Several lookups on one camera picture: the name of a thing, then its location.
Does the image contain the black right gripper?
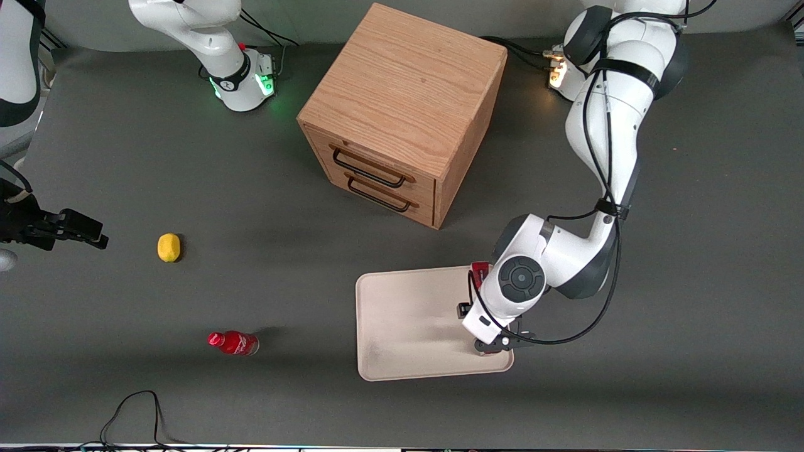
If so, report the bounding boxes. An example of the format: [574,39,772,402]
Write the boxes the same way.
[0,179,109,252]

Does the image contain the black left base cable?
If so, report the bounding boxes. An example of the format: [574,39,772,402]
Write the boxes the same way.
[480,35,565,72]

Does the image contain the black handle of shorter drawer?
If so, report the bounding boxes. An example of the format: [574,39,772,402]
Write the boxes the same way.
[346,175,413,213]

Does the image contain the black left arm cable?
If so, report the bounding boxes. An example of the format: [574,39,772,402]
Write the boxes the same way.
[467,0,718,347]

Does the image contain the aluminium frame rail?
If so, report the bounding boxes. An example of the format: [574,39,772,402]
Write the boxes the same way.
[39,25,68,89]

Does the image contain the red cookie box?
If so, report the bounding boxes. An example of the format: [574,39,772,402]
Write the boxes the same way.
[470,261,504,357]

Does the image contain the black base cable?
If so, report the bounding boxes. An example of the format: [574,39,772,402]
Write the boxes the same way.
[480,35,565,72]
[239,9,300,79]

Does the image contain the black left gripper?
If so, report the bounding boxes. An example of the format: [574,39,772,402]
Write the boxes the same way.
[457,303,536,357]

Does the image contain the black looped table cable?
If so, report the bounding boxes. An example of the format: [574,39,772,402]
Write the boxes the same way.
[99,390,189,449]

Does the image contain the wooden drawer cabinet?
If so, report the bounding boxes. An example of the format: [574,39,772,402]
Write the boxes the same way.
[296,3,508,230]

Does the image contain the black right base cable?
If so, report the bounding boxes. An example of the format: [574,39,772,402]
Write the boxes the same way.
[239,9,300,79]

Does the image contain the yellow lemon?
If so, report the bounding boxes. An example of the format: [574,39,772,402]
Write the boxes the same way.
[157,233,182,263]

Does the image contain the red soda bottle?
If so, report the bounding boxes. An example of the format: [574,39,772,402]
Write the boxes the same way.
[207,330,260,357]

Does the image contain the beige plastic tray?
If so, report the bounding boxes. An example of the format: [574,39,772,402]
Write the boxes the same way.
[356,264,514,382]

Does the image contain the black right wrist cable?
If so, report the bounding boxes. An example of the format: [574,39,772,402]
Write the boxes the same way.
[0,159,33,194]

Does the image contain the black handle of taller drawer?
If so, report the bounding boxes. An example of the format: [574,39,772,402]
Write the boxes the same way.
[331,147,408,189]

